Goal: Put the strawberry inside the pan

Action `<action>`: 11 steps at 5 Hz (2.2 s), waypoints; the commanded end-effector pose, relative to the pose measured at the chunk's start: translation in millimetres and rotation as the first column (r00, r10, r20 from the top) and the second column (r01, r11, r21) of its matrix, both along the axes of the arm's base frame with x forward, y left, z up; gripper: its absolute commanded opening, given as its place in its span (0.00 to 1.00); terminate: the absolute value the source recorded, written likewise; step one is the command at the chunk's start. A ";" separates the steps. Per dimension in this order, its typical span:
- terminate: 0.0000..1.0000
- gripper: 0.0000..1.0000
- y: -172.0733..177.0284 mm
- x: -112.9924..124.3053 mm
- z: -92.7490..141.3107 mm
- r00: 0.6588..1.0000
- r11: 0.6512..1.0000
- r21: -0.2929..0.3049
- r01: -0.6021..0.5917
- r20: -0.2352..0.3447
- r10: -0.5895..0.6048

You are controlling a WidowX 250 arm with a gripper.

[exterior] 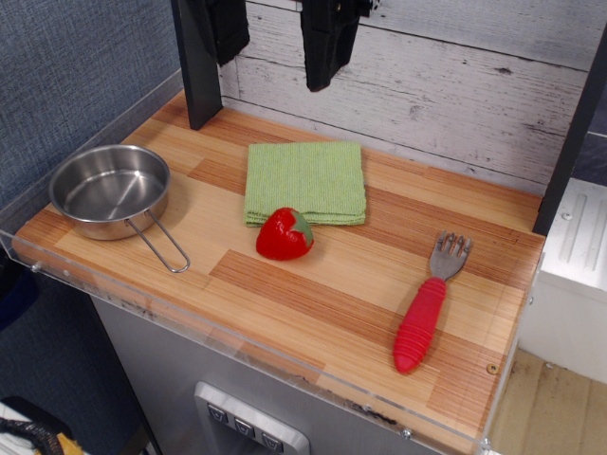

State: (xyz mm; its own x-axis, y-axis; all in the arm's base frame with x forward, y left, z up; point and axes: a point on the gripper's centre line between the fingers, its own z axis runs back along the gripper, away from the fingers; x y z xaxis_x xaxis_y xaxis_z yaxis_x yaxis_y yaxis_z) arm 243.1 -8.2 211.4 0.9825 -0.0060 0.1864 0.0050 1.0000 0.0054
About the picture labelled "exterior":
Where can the folded green cloth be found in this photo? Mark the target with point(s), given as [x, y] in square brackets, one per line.
[323, 181]

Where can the silver button panel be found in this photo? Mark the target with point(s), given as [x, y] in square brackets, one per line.
[231, 426]

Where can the fork with red handle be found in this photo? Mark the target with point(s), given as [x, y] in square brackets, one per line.
[415, 333]

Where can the steel pan with wire handle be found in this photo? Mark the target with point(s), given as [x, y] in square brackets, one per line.
[113, 192]

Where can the yellow and black object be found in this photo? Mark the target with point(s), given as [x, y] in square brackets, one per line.
[42, 439]

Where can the clear acrylic edge guard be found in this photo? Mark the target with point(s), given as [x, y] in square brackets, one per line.
[310, 342]

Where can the red plastic strawberry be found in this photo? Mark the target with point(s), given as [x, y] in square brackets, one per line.
[285, 235]

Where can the dark grey left post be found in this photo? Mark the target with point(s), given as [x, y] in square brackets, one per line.
[198, 68]

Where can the dark grey right post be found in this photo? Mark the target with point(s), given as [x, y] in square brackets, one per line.
[579, 126]

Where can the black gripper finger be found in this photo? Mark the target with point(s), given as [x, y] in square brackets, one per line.
[329, 31]
[223, 26]

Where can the dark grey post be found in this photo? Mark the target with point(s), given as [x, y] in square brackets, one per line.
[198, 68]
[579, 126]

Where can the white aluminium rail block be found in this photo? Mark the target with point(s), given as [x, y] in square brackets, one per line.
[565, 320]

